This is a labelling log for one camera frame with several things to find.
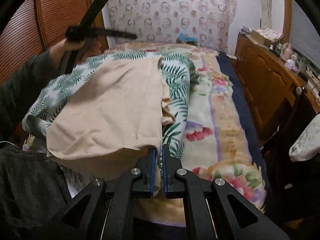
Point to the blue box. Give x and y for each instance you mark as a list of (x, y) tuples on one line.
[(186, 39)]

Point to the navy bed sheet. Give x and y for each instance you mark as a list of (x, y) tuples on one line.
[(240, 100)]

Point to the wooden cabinet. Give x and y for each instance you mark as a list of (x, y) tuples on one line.
[(265, 80)]

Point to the pink bottle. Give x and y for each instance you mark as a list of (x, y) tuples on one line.
[(286, 52)]

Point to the dark wooden chair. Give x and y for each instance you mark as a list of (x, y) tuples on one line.
[(297, 112)]

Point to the person's left hand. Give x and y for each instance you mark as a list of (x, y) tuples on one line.
[(91, 48)]

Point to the wooden louvered wardrobe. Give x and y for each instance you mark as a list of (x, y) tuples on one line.
[(57, 5)]

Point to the window blind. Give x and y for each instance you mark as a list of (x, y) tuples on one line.
[(306, 30)]

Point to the floral cushion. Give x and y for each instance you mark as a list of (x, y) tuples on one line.
[(306, 140)]

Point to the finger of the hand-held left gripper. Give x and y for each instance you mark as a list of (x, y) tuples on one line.
[(96, 10), (117, 33)]

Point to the green leaf print quilt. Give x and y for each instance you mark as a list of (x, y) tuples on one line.
[(175, 80)]

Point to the floral fleece blanket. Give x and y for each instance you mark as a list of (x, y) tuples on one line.
[(220, 135)]

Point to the person's left forearm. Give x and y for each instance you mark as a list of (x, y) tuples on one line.
[(22, 87)]

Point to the lavender round container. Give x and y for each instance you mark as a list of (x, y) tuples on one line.
[(291, 64)]

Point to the beige printed t-shirt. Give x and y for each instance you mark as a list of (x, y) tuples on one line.
[(112, 105)]

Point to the person's dark clothing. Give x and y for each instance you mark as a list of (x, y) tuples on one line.
[(27, 185)]

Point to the grey patterned cloth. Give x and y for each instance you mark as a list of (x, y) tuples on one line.
[(194, 72)]

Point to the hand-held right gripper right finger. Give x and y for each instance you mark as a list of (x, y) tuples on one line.
[(165, 172)]

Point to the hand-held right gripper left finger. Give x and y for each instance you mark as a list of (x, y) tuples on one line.
[(153, 172)]

